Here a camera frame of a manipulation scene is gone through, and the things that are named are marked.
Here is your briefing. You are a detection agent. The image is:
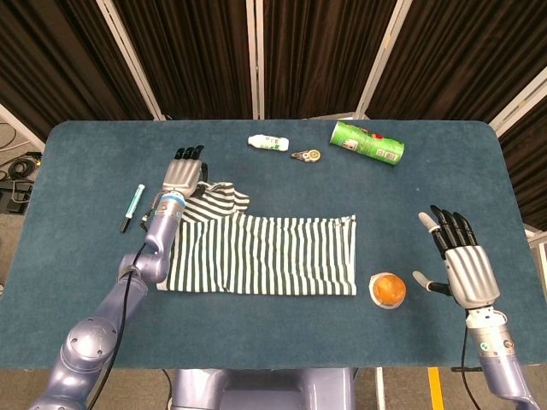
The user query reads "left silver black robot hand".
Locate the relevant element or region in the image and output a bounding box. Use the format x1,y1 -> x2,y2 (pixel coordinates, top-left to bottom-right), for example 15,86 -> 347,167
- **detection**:
161,144 -> 211,201

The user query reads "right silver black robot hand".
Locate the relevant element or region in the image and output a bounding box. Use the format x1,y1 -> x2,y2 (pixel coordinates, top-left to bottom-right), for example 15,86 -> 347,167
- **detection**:
412,204 -> 502,309

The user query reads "black white striped t-shirt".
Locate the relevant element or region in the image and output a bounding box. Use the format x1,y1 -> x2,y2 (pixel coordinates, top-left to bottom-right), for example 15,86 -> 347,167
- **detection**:
156,181 -> 359,298

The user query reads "green marker pen black cap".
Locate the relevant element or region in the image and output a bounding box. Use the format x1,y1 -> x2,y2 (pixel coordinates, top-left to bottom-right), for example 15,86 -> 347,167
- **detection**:
119,184 -> 146,234

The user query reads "white metal rack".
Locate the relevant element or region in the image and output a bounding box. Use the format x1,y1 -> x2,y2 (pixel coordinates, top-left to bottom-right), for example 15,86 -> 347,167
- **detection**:
524,228 -> 547,274

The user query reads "orange jelly cup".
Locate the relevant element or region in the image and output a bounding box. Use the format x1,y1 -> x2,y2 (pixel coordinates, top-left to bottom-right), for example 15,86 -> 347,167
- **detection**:
369,272 -> 408,309

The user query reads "small white plastic bottle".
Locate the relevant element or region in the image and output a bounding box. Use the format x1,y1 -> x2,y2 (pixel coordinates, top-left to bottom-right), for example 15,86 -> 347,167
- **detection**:
247,133 -> 290,151

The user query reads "yellow floor tape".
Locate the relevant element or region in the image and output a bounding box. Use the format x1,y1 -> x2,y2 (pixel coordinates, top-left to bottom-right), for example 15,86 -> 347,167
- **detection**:
427,366 -> 444,410

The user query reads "dark fabric screen panel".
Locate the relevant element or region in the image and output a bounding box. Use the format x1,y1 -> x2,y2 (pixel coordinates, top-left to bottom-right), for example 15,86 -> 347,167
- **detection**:
356,0 -> 547,125
96,0 -> 264,120
256,0 -> 414,120
0,0 -> 166,142
489,80 -> 547,231

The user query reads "correction tape dispenser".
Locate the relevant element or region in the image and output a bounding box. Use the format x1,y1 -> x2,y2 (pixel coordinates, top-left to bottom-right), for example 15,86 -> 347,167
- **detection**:
291,148 -> 322,165

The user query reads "white table leg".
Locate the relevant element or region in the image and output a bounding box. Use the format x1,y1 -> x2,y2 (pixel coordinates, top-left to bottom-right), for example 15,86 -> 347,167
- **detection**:
374,366 -> 385,410

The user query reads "green chip can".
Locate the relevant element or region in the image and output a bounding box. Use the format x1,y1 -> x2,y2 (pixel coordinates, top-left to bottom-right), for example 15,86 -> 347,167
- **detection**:
328,120 -> 406,167

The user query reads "lavender robot torso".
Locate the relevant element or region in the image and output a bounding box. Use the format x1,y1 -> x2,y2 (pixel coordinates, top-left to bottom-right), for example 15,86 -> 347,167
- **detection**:
168,366 -> 358,410

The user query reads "black coiled cable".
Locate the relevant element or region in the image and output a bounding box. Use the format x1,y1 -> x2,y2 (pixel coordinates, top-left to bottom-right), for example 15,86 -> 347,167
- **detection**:
6,151 -> 44,180

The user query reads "white metal frame bar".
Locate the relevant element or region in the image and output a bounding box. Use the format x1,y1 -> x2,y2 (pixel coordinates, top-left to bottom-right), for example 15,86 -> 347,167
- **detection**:
0,103 -> 46,151

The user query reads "thin grey floor cable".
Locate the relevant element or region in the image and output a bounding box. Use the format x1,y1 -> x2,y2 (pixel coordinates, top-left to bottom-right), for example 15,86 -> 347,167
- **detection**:
0,122 -> 18,151

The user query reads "thin black cable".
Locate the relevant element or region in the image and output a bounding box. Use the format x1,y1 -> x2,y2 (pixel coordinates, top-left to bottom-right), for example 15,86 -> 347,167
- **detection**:
161,369 -> 173,410

